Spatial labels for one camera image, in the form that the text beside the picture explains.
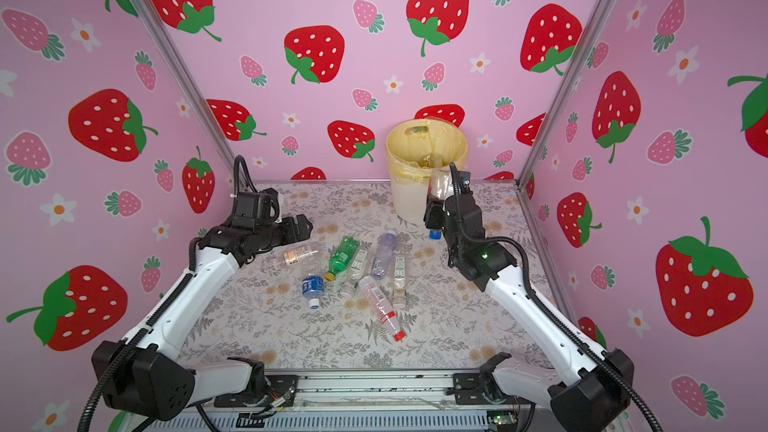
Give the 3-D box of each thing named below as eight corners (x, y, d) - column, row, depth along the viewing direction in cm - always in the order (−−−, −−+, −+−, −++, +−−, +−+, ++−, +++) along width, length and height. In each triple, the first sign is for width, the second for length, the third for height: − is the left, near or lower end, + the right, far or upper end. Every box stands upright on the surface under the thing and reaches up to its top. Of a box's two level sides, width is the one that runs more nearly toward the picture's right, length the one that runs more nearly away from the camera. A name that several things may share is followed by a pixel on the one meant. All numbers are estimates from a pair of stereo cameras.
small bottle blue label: (302, 309, 89) (297, 302, 85) (307, 281, 95) (304, 273, 91) (320, 309, 89) (317, 302, 85) (325, 281, 95) (322, 273, 91)
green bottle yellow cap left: (323, 280, 96) (320, 272, 91) (345, 242, 105) (343, 233, 101) (340, 286, 94) (337, 278, 90) (360, 248, 104) (359, 238, 99)
